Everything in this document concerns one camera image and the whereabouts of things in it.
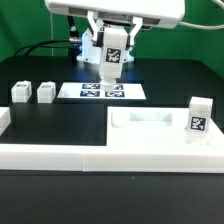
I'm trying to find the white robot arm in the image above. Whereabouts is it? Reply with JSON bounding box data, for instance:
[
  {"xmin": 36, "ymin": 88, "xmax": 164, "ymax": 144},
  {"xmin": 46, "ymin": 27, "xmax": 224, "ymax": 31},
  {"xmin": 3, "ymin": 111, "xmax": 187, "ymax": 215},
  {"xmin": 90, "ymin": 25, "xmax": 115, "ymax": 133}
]
[{"xmin": 45, "ymin": 0, "xmax": 185, "ymax": 65}]

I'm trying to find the white base tag plate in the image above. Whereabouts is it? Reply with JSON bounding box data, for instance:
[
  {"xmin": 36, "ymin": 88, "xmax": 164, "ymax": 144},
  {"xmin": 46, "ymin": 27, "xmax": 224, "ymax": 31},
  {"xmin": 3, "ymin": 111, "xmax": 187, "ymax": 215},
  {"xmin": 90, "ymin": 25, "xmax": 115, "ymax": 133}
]
[{"xmin": 58, "ymin": 82, "xmax": 146, "ymax": 100}]

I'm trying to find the black cable bundle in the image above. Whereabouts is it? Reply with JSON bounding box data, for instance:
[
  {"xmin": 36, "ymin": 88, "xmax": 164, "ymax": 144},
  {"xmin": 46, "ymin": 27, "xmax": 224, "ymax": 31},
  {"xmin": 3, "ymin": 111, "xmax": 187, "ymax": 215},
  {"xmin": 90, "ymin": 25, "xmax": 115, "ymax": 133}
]
[{"xmin": 13, "ymin": 37, "xmax": 83, "ymax": 57}]

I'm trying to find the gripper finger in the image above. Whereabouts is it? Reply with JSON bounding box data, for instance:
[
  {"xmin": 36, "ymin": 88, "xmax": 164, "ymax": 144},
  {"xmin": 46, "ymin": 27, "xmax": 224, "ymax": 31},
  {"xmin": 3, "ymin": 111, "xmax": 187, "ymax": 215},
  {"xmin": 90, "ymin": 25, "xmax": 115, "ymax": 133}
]
[
  {"xmin": 126, "ymin": 17, "xmax": 143, "ymax": 50},
  {"xmin": 87, "ymin": 11, "xmax": 104, "ymax": 47}
]

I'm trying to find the white U-shaped obstacle fence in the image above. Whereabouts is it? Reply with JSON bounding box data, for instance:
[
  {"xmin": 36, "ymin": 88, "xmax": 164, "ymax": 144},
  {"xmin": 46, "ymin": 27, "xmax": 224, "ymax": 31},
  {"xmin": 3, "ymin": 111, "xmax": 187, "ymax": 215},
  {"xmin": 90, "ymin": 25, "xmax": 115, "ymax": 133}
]
[{"xmin": 0, "ymin": 106, "xmax": 224, "ymax": 174}]

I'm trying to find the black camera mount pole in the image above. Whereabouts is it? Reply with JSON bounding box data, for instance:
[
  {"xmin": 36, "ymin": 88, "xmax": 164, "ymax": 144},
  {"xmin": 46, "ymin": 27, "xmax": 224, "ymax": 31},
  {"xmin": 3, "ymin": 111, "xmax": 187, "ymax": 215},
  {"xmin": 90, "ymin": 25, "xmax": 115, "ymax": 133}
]
[{"xmin": 67, "ymin": 16, "xmax": 80, "ymax": 64}]

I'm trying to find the white square table top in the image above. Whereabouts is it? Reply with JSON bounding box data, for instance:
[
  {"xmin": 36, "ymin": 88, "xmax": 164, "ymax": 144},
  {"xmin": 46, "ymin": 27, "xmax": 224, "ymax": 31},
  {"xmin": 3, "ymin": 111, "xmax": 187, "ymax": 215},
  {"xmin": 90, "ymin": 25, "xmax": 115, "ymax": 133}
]
[{"xmin": 106, "ymin": 106, "xmax": 224, "ymax": 148}]

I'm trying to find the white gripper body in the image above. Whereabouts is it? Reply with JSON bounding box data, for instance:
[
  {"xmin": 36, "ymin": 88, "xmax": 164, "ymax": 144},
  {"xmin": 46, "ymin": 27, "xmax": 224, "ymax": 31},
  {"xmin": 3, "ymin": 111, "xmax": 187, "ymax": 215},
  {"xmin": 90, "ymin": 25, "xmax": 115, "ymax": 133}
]
[{"xmin": 45, "ymin": 0, "xmax": 185, "ymax": 29}]

